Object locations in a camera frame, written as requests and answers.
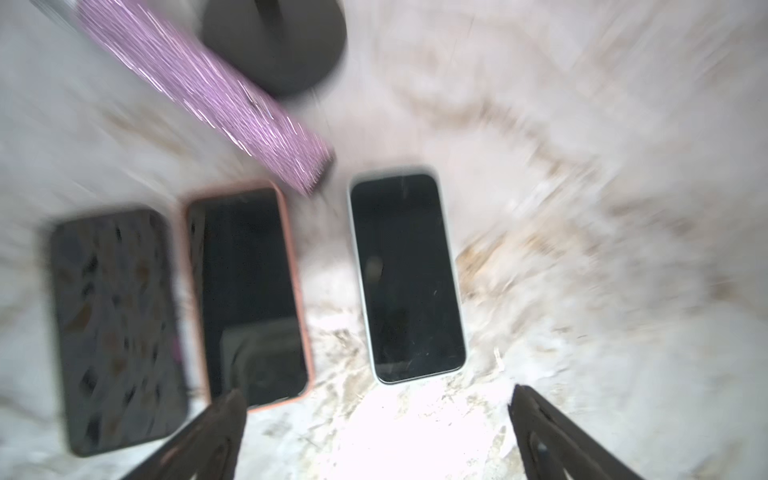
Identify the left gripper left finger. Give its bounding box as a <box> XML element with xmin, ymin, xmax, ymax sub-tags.
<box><xmin>125</xmin><ymin>390</ymin><xmax>247</xmax><ymax>480</ymax></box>

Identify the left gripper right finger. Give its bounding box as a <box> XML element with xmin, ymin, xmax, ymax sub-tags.
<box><xmin>508</xmin><ymin>384</ymin><xmax>641</xmax><ymax>480</ymax></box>

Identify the pink phone case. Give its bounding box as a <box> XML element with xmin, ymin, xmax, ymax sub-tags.
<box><xmin>182</xmin><ymin>181</ymin><xmax>316</xmax><ymax>414</ymax></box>

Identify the light blue phone case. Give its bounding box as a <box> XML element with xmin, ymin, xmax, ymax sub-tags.
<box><xmin>346</xmin><ymin>167</ymin><xmax>469</xmax><ymax>386</ymax></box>

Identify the black phone stand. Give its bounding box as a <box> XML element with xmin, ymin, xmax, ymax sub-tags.
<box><xmin>201</xmin><ymin>0</ymin><xmax>347</xmax><ymax>98</ymax></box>

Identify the purple glitter tube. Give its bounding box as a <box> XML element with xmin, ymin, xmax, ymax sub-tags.
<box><xmin>32</xmin><ymin>0</ymin><xmax>336</xmax><ymax>198</ymax></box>

